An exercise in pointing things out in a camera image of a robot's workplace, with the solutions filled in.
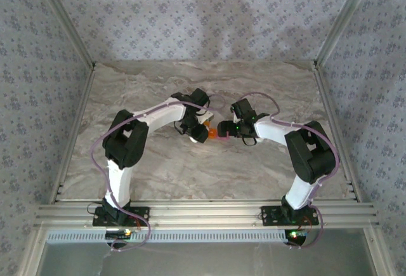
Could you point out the white pill bottle orange label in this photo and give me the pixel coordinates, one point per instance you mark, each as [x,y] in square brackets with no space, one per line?
[193,139]

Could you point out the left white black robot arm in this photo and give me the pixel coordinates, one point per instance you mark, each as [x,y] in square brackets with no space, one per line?
[123,139]

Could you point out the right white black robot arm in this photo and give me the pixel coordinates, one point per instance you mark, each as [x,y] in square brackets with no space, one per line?
[311,155]

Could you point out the small controller circuit board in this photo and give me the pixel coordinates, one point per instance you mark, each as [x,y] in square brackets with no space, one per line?
[295,236]
[119,234]

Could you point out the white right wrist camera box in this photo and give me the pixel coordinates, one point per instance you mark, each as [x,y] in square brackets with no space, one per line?
[235,116]

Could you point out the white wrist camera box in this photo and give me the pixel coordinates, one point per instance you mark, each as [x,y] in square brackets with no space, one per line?
[206,117]
[235,116]

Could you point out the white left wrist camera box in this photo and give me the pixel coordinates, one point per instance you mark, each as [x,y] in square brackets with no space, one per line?
[206,117]

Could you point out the aluminium table side rail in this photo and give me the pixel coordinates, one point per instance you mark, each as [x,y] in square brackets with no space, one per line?
[81,104]
[326,104]

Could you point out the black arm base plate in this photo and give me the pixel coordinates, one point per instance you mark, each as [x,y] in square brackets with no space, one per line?
[141,217]
[269,217]

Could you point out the aluminium rail beam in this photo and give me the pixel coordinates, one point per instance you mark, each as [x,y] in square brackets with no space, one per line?
[206,214]

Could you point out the aluminium frame post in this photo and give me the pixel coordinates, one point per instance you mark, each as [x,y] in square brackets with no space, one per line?
[344,19]
[68,22]

